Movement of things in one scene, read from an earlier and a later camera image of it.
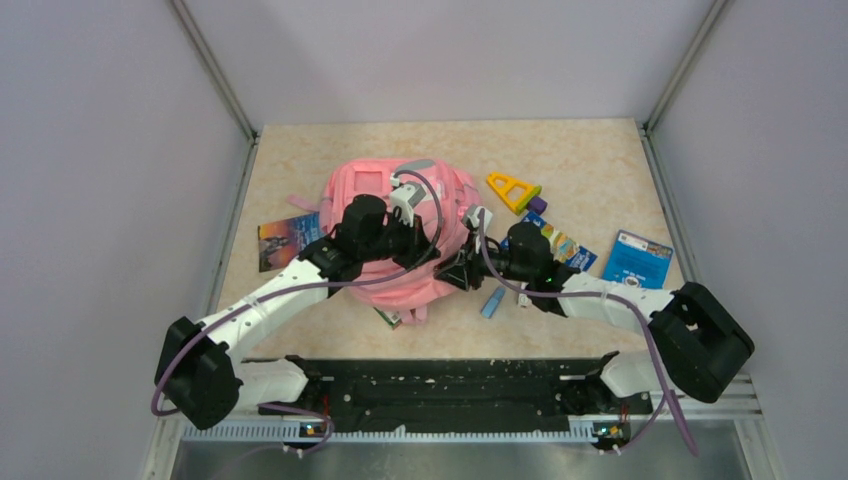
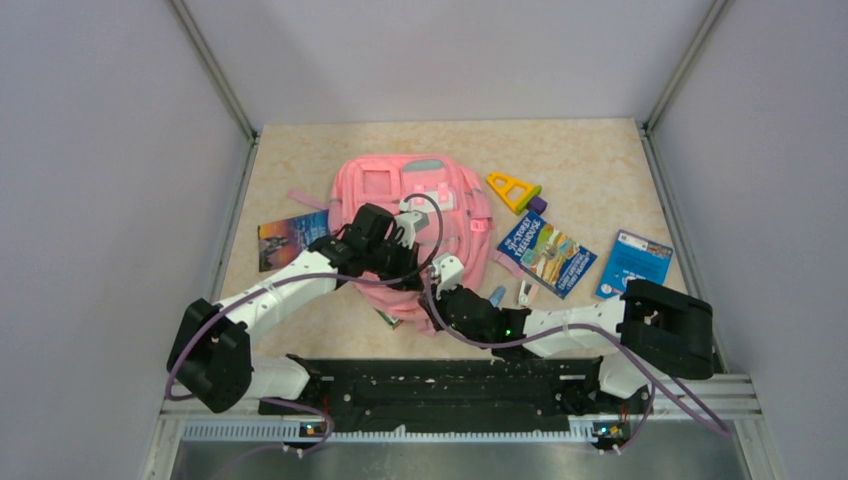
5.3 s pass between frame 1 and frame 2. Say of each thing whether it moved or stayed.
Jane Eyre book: stayed
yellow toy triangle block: stayed
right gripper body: moved
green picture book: stayed
